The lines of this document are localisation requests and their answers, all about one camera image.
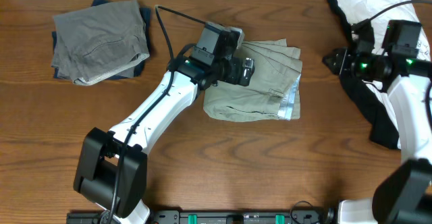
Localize grey folded shorts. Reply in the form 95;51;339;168
51;0;150;86

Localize khaki green shorts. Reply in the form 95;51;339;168
203;39;302;122

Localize navy folded garment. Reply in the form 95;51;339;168
51;0;151;80

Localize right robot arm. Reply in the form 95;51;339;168
323;45;431;223

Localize white printed t-shirt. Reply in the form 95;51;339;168
337;0;419;150

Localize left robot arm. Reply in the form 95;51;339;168
74;55;254;223

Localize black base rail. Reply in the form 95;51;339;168
65;209;335;224

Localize black garment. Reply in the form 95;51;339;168
326;0;399;150

